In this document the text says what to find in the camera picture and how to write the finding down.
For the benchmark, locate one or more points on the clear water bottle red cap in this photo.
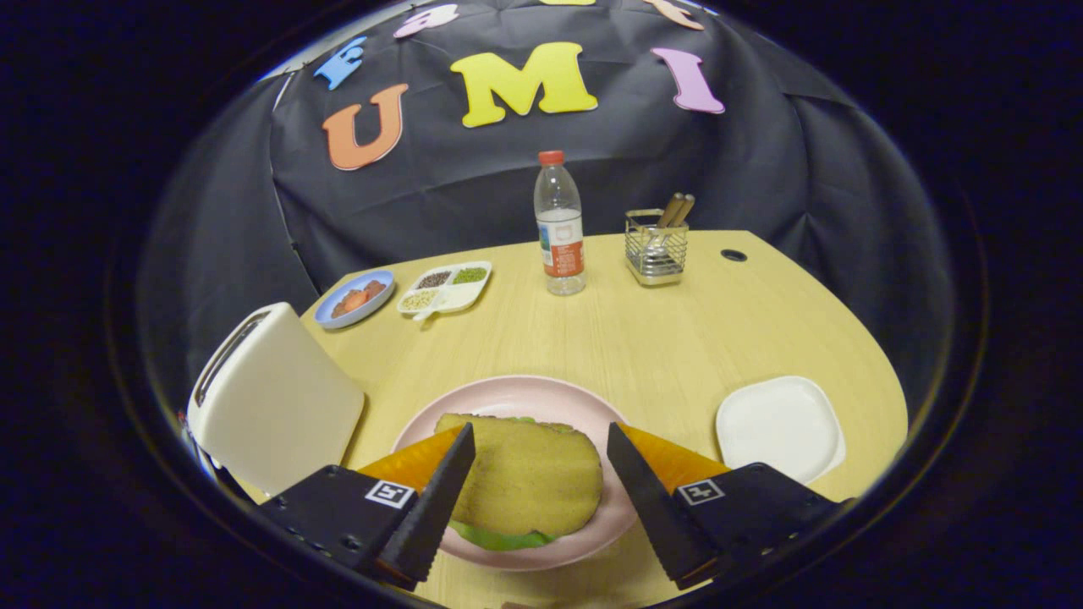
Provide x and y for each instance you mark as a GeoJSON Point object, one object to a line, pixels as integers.
{"type": "Point", "coordinates": [560, 254]}

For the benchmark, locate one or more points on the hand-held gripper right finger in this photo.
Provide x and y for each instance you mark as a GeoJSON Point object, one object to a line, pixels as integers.
{"type": "Point", "coordinates": [643, 499]}

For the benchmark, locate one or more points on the brown toast slice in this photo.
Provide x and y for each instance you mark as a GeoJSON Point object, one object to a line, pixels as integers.
{"type": "Point", "coordinates": [525, 482]}

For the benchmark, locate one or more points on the white toaster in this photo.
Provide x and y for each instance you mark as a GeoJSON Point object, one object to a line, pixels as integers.
{"type": "Point", "coordinates": [279, 406]}

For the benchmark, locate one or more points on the blue round plate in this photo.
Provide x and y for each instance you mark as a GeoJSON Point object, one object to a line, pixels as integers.
{"type": "Point", "coordinates": [323, 315]}

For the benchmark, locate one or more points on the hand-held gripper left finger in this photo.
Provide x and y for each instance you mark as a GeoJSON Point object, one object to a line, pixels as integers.
{"type": "Point", "coordinates": [440, 499]}

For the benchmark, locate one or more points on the green lettuce leaf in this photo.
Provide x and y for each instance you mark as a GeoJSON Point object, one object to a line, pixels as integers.
{"type": "Point", "coordinates": [499, 537]}

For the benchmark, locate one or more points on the white divided tray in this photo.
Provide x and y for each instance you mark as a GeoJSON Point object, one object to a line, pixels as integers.
{"type": "Point", "coordinates": [461, 297]}

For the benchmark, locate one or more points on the black table grommet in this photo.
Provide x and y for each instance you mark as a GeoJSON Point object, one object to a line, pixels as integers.
{"type": "Point", "coordinates": [734, 255]}

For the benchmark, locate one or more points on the pink round plate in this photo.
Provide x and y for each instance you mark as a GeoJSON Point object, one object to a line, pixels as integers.
{"type": "Point", "coordinates": [508, 396]}

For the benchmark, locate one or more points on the white square plate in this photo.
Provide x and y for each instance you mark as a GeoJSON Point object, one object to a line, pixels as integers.
{"type": "Point", "coordinates": [778, 427]}

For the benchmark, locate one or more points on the orange food pieces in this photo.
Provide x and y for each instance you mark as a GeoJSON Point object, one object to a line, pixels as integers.
{"type": "Point", "coordinates": [355, 300]}

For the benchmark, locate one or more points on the black backdrop cloth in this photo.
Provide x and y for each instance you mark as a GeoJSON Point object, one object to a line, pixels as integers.
{"type": "Point", "coordinates": [474, 194]}

